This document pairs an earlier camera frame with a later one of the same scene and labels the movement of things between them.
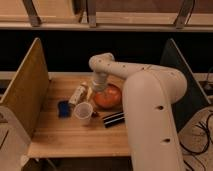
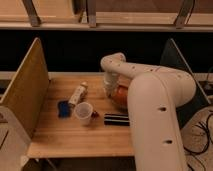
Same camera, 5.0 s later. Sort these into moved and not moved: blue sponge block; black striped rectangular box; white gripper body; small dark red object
Moved: white gripper body
Not moved: black striped rectangular box; blue sponge block; small dark red object
